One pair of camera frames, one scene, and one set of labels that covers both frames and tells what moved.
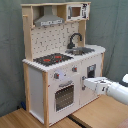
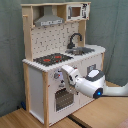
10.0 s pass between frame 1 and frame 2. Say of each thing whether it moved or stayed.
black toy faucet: stayed
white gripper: moved
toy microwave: stayed
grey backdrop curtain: stayed
